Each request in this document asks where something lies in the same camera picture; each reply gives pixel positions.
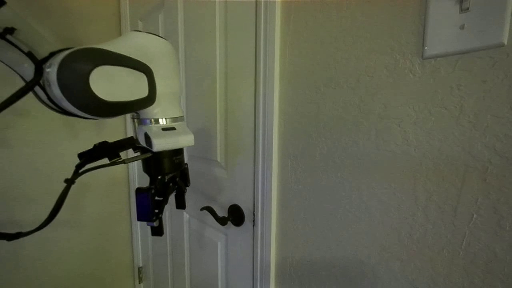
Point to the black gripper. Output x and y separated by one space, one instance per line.
165 165

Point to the white panelled door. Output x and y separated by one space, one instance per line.
202 80

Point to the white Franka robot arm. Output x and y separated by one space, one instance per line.
160 64

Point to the metal door hinge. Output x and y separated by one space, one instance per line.
140 273

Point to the blue wrist camera box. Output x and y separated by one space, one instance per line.
143 205

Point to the white door frame trim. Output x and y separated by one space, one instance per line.
266 133

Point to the white light switch plate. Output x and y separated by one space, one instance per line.
464 32

